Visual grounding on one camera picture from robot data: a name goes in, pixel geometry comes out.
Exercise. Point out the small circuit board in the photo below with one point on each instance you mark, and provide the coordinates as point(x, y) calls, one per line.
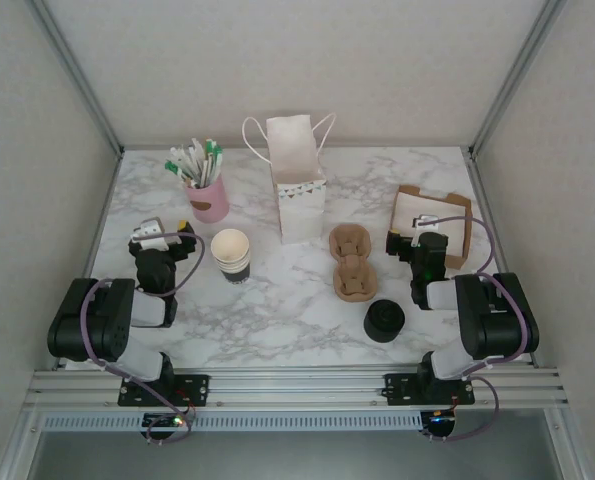
point(439, 422)
point(164, 421)

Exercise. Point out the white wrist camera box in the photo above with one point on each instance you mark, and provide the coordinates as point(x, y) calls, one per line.
point(148, 232)
point(425, 222)

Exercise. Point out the black cup lid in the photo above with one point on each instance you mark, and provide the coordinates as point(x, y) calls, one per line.
point(384, 320)

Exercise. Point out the brown cardboard tray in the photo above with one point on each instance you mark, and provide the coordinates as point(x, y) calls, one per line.
point(467, 235)

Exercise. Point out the white paper bag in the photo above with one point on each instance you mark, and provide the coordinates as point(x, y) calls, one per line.
point(299, 220)

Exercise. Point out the paper coffee cup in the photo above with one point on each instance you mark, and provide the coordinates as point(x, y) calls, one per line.
point(231, 250)

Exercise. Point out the aluminium frame post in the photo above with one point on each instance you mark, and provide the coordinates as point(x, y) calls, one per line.
point(519, 75)
point(77, 75)

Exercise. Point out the pink cylindrical holder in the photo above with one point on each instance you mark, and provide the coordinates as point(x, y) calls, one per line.
point(209, 202)

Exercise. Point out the brown cardboard cup carrier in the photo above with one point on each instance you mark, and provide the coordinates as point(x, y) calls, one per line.
point(351, 265)

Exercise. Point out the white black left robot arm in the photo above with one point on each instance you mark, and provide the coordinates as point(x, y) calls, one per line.
point(102, 320)

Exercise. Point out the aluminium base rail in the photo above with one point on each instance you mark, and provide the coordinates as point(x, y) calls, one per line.
point(297, 387)

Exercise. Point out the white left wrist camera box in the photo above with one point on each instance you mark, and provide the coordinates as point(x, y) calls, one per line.
point(148, 232)

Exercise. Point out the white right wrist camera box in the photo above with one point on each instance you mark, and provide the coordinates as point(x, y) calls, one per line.
point(425, 222)

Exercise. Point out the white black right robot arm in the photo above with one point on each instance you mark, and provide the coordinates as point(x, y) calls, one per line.
point(497, 320)

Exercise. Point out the stack of white napkins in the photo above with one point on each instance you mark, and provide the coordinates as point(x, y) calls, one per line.
point(454, 235)

